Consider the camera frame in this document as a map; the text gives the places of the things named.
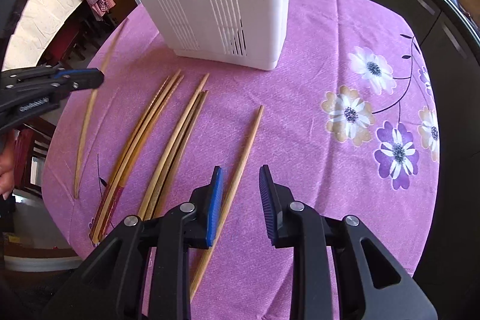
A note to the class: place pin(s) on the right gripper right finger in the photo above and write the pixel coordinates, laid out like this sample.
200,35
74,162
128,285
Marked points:
342,254

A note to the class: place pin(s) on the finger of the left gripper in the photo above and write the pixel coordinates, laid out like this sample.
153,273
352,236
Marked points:
90,78

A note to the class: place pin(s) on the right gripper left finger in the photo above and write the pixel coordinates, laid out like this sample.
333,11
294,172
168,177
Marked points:
141,269

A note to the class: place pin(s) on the light wooden chopstick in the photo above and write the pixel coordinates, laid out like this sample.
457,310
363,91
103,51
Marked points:
155,186
168,148
89,111
227,202
175,157

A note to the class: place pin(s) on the dark lower kitchen cabinets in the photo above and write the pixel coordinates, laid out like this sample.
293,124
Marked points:
449,269

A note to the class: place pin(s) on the person's left hand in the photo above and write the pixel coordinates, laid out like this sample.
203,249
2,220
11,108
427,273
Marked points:
7,166

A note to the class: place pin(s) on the dark wooden chair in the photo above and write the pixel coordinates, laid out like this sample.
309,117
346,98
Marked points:
33,141

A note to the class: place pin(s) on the purple floral tablecloth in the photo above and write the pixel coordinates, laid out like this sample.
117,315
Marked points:
349,125

